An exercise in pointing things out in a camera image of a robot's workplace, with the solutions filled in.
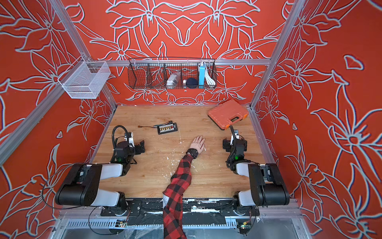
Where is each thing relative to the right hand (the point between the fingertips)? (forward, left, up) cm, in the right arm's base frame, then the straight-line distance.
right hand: (232, 137), depth 91 cm
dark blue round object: (+28, +26, +21) cm, 43 cm away
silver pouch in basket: (+27, +37, +24) cm, 52 cm away
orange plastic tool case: (+21, +2, -2) cm, 21 cm away
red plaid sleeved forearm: (-45, +33, -5) cm, 56 cm away
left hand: (-2, +61, -2) cm, 61 cm away
